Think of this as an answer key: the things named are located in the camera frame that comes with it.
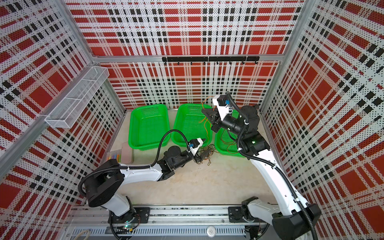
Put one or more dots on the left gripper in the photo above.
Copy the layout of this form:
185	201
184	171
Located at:
201	157

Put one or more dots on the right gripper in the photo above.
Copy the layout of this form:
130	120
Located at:
214	114

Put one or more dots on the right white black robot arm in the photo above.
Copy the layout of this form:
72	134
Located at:
293	216

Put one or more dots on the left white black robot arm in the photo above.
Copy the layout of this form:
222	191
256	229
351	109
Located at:
101	186

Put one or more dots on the middle green plastic basket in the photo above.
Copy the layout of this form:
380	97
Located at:
192	122

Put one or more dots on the green plastic basket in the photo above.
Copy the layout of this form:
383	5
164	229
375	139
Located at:
192	122
226	140
148	125

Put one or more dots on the right green plastic basket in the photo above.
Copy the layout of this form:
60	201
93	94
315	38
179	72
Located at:
226	140

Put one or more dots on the left green plastic basket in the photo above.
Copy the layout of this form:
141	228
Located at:
148	125

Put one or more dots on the white round knob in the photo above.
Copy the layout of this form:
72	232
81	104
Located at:
211	231

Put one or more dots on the colourful marker box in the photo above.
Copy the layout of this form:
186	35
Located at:
124	155

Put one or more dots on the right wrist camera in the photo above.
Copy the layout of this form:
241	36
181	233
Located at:
223	105

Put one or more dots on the black hook rail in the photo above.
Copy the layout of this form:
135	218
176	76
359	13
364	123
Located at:
210	59

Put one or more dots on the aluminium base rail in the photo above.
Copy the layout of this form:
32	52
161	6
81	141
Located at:
167	222

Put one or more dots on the white wire mesh shelf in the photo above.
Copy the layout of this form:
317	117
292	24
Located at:
69	109

